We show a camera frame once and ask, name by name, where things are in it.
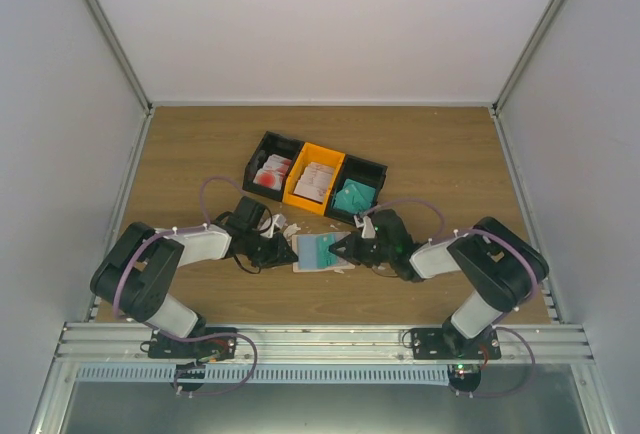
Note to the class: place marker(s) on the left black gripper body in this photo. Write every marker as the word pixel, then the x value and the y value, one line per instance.
pixel 260 252

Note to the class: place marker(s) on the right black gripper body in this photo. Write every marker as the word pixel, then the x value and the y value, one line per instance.
pixel 382 254

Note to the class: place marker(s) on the beige card holder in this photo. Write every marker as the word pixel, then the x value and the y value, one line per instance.
pixel 305 248

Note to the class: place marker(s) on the teal VIP credit card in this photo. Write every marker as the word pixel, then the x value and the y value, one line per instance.
pixel 325 259

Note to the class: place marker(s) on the black bin with teal cards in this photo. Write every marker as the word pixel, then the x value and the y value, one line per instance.
pixel 361 170

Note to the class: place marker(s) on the yellow bin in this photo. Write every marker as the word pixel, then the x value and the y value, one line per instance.
pixel 311 153

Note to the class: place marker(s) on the black bin with red cards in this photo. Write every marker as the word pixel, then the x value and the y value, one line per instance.
pixel 271 143

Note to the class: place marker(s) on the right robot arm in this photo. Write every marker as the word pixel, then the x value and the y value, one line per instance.
pixel 503 269

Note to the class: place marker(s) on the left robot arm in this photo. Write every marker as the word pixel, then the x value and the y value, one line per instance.
pixel 136 275

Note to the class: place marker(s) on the teal card stack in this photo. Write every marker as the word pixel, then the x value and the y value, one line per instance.
pixel 354 197

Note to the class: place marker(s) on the red white card stack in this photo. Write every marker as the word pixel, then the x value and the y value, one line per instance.
pixel 273 172

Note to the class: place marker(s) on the white patterned card stack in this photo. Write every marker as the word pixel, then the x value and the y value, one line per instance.
pixel 314 182

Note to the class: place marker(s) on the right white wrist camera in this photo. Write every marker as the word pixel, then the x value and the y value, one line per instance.
pixel 365 225

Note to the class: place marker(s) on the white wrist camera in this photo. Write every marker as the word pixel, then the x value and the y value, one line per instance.
pixel 365 225
pixel 272 225

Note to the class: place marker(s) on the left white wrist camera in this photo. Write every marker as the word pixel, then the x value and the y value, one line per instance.
pixel 272 225

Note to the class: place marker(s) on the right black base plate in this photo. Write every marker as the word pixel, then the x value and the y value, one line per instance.
pixel 439 343

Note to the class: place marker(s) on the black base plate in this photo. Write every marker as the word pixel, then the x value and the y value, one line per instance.
pixel 220 348
pixel 439 343

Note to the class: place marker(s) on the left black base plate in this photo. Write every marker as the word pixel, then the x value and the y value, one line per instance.
pixel 220 348

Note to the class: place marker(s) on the aluminium front rail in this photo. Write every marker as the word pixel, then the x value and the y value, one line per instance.
pixel 327 344

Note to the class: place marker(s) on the grey slotted cable duct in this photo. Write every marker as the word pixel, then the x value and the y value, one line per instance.
pixel 269 374

